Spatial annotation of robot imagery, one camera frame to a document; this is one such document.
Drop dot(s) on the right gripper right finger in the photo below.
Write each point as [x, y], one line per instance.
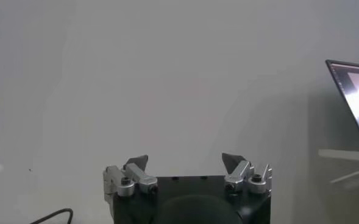
[243, 178]

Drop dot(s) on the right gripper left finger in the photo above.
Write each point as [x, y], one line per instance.
[136, 179]

